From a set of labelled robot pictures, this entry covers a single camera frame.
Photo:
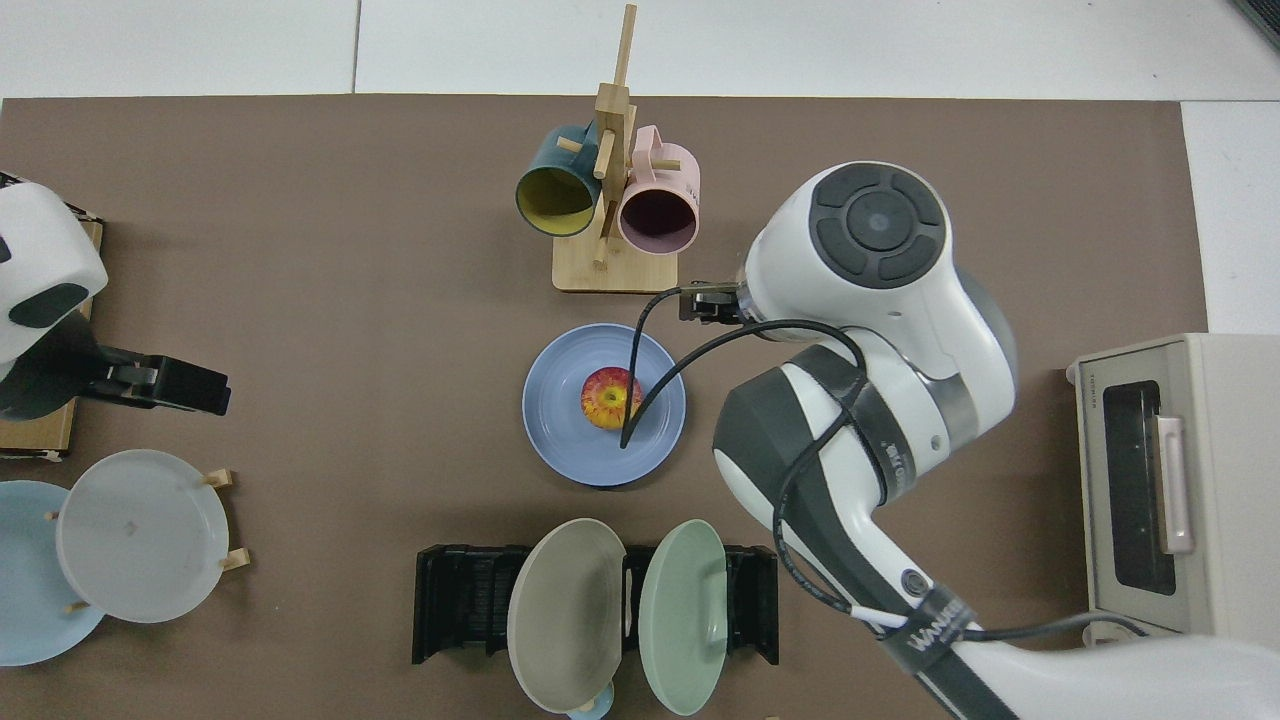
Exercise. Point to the wooden plate rack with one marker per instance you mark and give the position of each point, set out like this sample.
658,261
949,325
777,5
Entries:
220,478

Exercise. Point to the dark blue cup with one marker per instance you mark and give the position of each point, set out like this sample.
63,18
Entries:
555,200

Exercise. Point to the small blue round thing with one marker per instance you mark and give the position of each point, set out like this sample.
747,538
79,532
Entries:
592,712

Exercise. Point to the wooden cup stand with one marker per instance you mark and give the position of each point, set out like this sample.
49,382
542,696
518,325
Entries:
615,275

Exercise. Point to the brown table cloth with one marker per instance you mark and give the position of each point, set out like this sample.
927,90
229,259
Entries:
300,350

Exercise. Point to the pale green plate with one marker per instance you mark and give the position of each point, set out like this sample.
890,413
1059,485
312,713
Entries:
680,620

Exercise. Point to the pale toaster oven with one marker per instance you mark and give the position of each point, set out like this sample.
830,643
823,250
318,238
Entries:
1230,450

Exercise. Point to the black dish rack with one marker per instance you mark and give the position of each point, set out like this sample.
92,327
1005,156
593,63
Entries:
460,600

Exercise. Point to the grey plate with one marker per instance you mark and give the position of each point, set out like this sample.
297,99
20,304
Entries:
140,535

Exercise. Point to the dark grey corner object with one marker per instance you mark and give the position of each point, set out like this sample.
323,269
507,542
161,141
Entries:
1268,15

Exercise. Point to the pink cup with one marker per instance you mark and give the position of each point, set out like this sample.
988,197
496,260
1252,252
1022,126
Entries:
660,215

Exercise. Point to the light blue plate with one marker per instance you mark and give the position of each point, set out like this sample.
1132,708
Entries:
25,580

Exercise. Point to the beige plate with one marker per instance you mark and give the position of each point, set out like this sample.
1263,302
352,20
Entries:
565,620

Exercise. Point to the red yellow apple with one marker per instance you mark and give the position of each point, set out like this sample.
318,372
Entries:
605,400

